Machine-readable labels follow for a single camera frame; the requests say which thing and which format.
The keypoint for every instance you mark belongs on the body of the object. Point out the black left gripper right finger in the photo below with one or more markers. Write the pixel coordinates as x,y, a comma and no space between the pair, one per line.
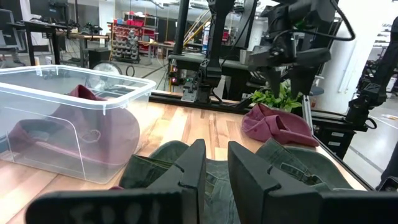
255,193

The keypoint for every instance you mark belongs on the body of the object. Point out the clear plastic storage bin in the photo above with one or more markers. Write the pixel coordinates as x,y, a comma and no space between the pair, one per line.
136,102

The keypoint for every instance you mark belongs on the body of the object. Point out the black computer monitor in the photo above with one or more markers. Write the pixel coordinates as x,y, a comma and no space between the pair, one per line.
46,7

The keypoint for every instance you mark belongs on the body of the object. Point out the maroon cap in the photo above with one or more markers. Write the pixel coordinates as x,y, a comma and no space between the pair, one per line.
116,188
118,130
273,124

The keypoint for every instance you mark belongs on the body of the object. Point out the blue white bottle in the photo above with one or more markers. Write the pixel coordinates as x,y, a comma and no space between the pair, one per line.
205,40

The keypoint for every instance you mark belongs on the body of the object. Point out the black vertical frame post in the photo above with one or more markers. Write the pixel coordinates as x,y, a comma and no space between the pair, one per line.
182,25

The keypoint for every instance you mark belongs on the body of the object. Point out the black equipment stand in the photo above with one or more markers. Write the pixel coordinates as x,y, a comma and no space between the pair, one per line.
186,60

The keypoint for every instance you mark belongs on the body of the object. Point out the black standing desk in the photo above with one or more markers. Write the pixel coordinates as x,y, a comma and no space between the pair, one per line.
30,49

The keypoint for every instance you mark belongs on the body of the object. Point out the black equipment cabinet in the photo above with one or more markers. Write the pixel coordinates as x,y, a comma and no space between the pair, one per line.
332,137

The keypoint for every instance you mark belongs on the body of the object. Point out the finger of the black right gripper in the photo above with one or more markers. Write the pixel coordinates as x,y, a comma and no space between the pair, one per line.
275,81
303,81

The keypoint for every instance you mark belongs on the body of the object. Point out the round floor fan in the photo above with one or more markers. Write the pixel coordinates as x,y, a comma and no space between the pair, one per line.
107,68

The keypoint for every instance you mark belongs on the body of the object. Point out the grey office chair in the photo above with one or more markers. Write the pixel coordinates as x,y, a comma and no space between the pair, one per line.
9,28

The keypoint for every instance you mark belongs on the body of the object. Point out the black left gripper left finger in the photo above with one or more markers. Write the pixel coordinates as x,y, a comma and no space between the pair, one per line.
186,186

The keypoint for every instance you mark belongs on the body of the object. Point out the black truss-link robot arm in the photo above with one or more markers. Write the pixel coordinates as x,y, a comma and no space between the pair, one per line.
373,93

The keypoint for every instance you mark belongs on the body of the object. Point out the green artificial plant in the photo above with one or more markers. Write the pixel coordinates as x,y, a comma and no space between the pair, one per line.
280,101

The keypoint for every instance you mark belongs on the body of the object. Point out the red parts shelf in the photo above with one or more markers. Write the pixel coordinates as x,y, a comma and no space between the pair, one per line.
124,31

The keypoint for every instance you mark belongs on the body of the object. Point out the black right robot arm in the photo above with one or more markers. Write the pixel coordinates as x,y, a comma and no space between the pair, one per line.
217,31

